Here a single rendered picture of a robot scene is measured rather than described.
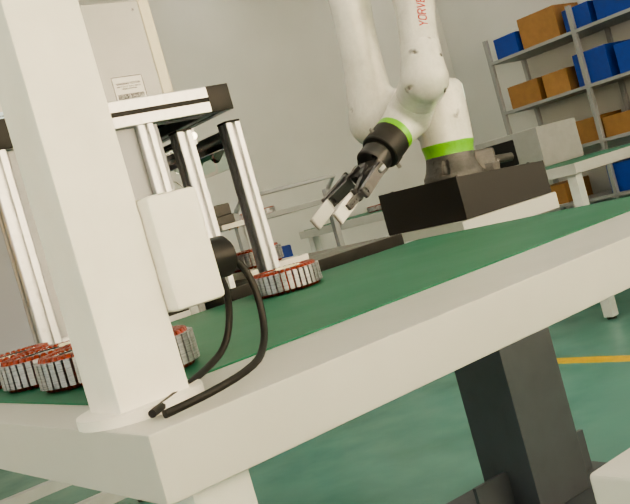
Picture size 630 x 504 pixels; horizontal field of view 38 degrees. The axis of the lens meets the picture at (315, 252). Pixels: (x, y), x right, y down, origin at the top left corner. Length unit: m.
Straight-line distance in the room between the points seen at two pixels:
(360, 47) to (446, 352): 1.57
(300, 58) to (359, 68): 6.68
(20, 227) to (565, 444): 1.45
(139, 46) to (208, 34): 6.73
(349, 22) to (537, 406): 1.04
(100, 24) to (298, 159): 6.99
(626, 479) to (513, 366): 1.89
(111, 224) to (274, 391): 0.17
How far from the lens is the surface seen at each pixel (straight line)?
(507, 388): 2.20
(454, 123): 2.21
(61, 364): 0.96
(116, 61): 1.68
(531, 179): 2.22
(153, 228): 0.69
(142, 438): 0.63
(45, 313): 1.40
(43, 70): 0.70
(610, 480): 0.33
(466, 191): 2.07
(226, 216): 1.76
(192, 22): 8.40
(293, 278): 1.37
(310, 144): 8.73
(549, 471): 2.30
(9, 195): 1.41
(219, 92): 1.60
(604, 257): 0.95
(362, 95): 2.25
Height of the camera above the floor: 0.86
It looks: 3 degrees down
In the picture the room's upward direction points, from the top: 16 degrees counter-clockwise
